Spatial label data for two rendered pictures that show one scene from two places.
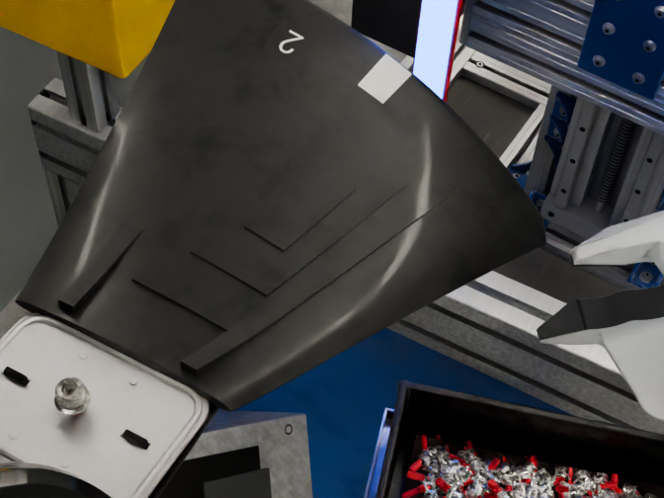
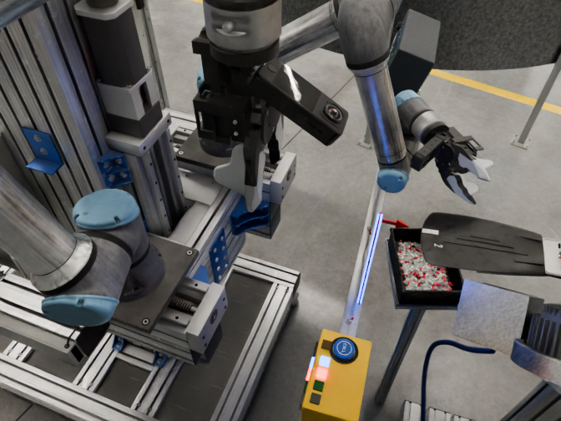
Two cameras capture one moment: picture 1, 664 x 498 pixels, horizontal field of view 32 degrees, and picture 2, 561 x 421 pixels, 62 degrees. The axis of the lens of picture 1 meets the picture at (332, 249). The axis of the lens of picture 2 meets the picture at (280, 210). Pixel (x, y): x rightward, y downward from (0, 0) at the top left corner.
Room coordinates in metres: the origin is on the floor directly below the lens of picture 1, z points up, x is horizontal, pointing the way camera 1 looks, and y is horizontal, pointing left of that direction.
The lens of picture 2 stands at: (0.83, 0.54, 1.91)
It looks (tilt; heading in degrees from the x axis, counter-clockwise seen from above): 48 degrees down; 261
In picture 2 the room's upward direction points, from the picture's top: straight up
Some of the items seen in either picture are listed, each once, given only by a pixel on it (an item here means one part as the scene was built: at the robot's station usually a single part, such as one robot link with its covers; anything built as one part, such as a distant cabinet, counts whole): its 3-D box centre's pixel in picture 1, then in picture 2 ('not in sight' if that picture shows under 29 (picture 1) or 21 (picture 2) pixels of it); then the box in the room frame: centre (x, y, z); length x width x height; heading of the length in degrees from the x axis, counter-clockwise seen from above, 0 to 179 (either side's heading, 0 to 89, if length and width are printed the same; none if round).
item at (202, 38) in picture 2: not in sight; (240, 87); (0.80, 0.09, 1.62); 0.09 x 0.08 x 0.12; 154
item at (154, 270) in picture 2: not in sight; (126, 259); (1.07, -0.11, 1.09); 0.15 x 0.15 x 0.10
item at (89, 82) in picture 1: (85, 62); not in sight; (0.67, 0.20, 0.92); 0.03 x 0.03 x 0.12; 64
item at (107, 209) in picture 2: not in sight; (110, 227); (1.07, -0.10, 1.20); 0.13 x 0.12 x 0.14; 77
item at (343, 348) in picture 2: not in sight; (344, 349); (0.65, 0.16, 1.08); 0.04 x 0.04 x 0.02
